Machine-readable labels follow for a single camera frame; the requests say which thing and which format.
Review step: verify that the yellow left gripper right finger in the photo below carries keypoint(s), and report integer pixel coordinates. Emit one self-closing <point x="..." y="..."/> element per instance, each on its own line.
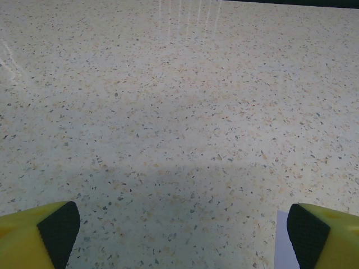
<point x="336" y="243"/>

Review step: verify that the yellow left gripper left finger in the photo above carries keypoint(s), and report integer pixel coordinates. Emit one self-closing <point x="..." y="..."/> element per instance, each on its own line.
<point x="25" y="241"/>

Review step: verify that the lilac paper sheet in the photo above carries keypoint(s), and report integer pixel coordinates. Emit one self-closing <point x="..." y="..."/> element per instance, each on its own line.
<point x="283" y="241"/>

